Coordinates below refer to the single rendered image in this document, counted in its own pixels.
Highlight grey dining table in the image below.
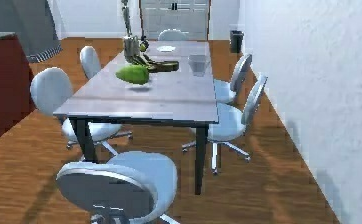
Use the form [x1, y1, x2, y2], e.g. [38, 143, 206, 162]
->
[53, 40, 220, 196]

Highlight white panelled door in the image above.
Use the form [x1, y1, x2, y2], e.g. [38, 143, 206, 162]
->
[139, 0, 211, 42]

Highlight grey potted house plant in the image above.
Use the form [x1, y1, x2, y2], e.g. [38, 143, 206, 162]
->
[119, 0, 150, 66]

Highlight green bowl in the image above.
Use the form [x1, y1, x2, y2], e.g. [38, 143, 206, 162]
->
[115, 64, 151, 86]

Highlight white plate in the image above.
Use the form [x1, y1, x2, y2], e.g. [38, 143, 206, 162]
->
[156, 45, 177, 53]

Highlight black waste bin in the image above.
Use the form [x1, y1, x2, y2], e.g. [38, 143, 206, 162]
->
[229, 29, 245, 54]

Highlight dark green earphone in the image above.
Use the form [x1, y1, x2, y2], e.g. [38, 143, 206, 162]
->
[142, 58, 180, 73]

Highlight dark red cabinet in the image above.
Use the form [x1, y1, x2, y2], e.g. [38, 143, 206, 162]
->
[0, 31, 36, 145]

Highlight white swivel chair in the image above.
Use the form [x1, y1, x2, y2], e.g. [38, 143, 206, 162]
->
[79, 45, 103, 81]
[213, 53, 253, 105]
[29, 66, 134, 156]
[55, 150, 182, 224]
[157, 28, 189, 42]
[181, 73, 269, 176]

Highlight grey cloth with checked hem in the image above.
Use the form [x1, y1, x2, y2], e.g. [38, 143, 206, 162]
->
[0, 0, 63, 64]

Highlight grey glass cup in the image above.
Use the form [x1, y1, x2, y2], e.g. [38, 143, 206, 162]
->
[187, 54, 211, 77]

